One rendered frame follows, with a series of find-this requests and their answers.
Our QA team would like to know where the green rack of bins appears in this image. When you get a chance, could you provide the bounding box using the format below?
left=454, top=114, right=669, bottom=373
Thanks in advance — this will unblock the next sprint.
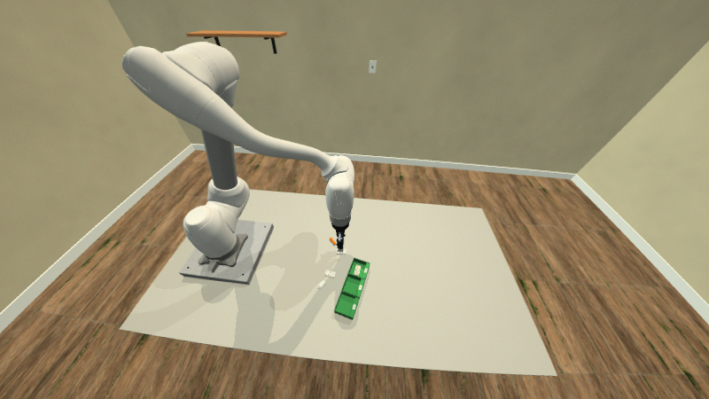
left=334, top=258, right=370, bottom=320

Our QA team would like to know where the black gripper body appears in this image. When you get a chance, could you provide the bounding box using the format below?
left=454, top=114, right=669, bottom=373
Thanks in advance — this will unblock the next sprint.
left=331, top=224, right=349, bottom=236

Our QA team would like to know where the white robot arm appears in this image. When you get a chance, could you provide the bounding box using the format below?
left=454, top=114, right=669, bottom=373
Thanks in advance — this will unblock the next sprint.
left=122, top=42, right=355, bottom=273

